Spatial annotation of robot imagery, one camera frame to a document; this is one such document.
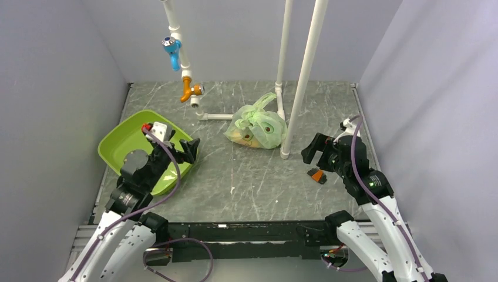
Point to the orange tap valve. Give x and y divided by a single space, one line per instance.
189 91

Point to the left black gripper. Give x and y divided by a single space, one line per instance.
189 149

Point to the blue tap valve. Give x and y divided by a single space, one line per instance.
172 46

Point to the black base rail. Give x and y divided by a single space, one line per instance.
305 239

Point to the small orange black block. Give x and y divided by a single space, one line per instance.
317 175

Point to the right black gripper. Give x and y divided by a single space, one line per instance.
322 143

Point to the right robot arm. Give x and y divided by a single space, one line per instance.
398 259

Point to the lime green plastic tray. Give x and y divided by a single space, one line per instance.
127 136

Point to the green avocado print plastic bag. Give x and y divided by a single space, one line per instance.
253 126

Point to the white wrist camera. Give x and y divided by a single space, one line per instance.
347 127
156 130

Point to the white PVC pipe frame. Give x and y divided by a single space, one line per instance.
316 24

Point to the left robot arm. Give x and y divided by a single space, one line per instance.
127 227

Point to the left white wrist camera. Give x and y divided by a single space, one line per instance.
156 130

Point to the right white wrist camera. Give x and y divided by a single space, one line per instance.
347 127

